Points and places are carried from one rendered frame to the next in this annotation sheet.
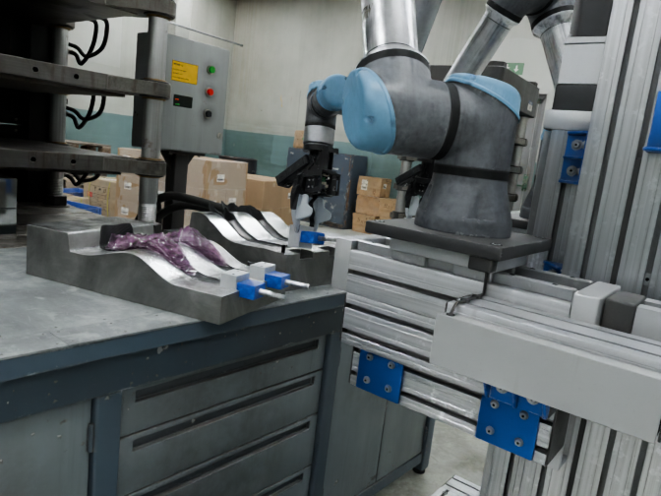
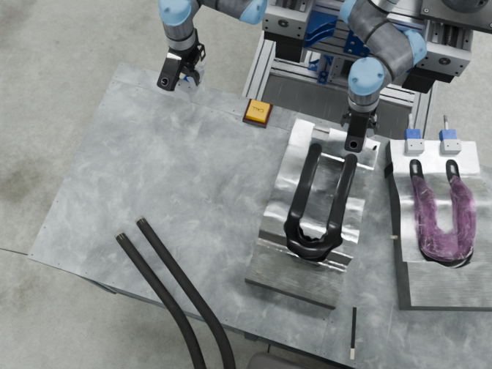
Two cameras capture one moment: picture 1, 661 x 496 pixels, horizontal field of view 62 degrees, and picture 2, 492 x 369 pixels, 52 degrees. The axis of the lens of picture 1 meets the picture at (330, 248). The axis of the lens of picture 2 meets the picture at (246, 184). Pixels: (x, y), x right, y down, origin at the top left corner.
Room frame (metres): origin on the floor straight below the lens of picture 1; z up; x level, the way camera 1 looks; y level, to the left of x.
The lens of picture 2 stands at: (1.86, 0.54, 2.26)
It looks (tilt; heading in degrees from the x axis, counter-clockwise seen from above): 70 degrees down; 249
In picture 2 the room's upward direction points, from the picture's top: straight up
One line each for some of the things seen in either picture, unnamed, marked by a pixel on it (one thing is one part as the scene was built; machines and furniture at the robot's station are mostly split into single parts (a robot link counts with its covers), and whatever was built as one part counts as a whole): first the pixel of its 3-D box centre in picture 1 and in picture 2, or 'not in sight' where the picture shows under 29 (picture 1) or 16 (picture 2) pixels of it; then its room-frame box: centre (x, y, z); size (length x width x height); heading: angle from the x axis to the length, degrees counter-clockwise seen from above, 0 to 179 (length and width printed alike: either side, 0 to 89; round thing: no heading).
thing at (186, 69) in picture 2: (427, 177); (184, 50); (1.73, -0.27, 1.09); 0.09 x 0.08 x 0.12; 40
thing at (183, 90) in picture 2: not in sight; (193, 78); (1.72, -0.28, 0.93); 0.13 x 0.05 x 0.05; 40
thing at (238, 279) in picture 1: (255, 290); (447, 134); (1.05, 0.14, 0.86); 0.13 x 0.05 x 0.05; 68
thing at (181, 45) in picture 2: not in sight; (179, 34); (1.73, -0.27, 1.17); 0.08 x 0.08 x 0.05
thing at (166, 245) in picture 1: (164, 242); (445, 214); (1.20, 0.36, 0.90); 0.26 x 0.18 x 0.08; 68
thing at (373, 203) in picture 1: (384, 207); not in sight; (8.18, -0.71, 0.42); 0.86 x 0.33 x 0.83; 57
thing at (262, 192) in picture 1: (237, 206); not in sight; (6.48, 1.14, 0.37); 1.20 x 0.82 x 0.74; 65
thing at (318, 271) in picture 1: (255, 240); (314, 208); (1.52, 0.21, 0.87); 0.50 x 0.26 x 0.14; 51
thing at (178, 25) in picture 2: not in sight; (176, 13); (1.73, -0.27, 1.25); 0.09 x 0.08 x 0.11; 43
